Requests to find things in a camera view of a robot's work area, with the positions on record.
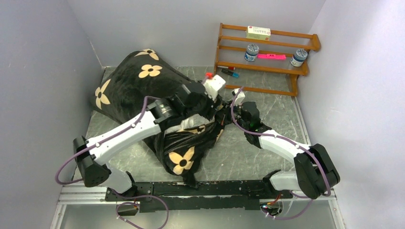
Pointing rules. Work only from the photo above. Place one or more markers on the black blue marker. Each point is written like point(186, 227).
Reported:
point(230, 73)

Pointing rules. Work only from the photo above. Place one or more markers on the pink highlighter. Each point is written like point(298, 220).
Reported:
point(271, 56)

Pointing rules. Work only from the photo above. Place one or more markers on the white green box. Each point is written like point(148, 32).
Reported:
point(258, 33)

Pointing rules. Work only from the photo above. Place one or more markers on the right blue white jar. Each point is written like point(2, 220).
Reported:
point(299, 57)

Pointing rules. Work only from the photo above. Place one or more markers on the left blue white jar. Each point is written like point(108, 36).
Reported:
point(251, 53)

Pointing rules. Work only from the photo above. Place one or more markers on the red white marker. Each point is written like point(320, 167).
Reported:
point(227, 67)

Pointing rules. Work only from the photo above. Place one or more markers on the wooden shelf rack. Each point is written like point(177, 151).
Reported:
point(232, 44)

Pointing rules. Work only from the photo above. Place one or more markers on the white pillow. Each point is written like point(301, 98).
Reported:
point(191, 122)

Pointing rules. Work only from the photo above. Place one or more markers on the black pillowcase with beige flowers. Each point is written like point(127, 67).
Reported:
point(143, 73)

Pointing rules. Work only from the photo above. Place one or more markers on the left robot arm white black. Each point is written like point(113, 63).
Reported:
point(95, 153)

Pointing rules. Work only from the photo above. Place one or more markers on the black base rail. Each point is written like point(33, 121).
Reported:
point(246, 194)

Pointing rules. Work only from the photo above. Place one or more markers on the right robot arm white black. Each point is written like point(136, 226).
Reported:
point(314, 172)

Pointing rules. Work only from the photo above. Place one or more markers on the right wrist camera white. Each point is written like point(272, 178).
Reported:
point(238, 96)

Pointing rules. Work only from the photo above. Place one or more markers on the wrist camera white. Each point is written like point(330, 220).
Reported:
point(238, 96)
point(213, 84)

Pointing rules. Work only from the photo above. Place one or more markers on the blue white jar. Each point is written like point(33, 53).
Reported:
point(299, 57)
point(251, 53)

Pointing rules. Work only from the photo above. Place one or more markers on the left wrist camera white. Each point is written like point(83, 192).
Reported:
point(213, 84)

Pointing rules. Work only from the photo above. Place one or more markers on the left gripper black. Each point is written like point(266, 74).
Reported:
point(209, 112)

